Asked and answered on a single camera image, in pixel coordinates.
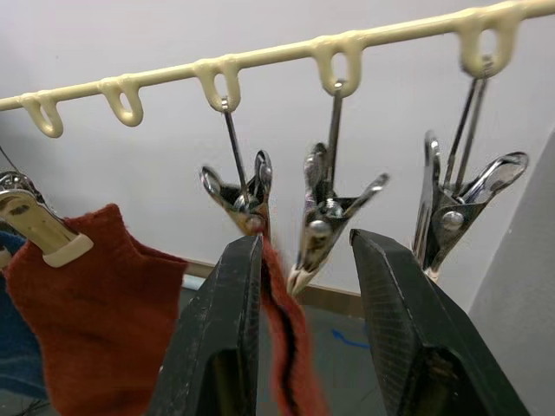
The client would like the metal clip with cream tips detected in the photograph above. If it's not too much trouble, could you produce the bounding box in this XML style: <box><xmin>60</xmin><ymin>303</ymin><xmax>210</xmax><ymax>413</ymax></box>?
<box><xmin>285</xmin><ymin>80</ymin><xmax>390</xmax><ymax>298</ymax></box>
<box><xmin>199</xmin><ymin>97</ymin><xmax>274</xmax><ymax>237</ymax></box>
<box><xmin>0</xmin><ymin>146</ymin><xmax>95</xmax><ymax>268</ymax></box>
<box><xmin>410</xmin><ymin>64</ymin><xmax>530</xmax><ymax>278</ymax></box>

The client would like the red sock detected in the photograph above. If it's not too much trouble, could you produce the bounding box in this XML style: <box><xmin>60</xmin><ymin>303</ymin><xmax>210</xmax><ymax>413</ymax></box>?
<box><xmin>3</xmin><ymin>203</ymin><xmax>190</xmax><ymax>416</ymax></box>
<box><xmin>258</xmin><ymin>231</ymin><xmax>330</xmax><ymax>416</ymax></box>

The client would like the cream wire clip hanger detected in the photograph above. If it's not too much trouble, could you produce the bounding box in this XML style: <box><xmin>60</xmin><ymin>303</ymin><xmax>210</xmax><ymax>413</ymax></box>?
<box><xmin>0</xmin><ymin>0</ymin><xmax>555</xmax><ymax>140</ymax></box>

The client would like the dark blue sock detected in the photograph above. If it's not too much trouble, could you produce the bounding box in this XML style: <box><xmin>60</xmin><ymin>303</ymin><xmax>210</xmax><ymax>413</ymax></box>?
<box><xmin>0</xmin><ymin>229</ymin><xmax>49</xmax><ymax>400</ymax></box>

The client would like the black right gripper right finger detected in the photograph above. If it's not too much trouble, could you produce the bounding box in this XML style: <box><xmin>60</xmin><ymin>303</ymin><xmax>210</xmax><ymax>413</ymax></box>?
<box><xmin>349</xmin><ymin>228</ymin><xmax>532</xmax><ymax>416</ymax></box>

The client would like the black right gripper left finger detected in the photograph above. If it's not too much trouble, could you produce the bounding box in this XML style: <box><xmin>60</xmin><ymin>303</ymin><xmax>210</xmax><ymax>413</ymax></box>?
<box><xmin>158</xmin><ymin>234</ymin><xmax>264</xmax><ymax>416</ymax></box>

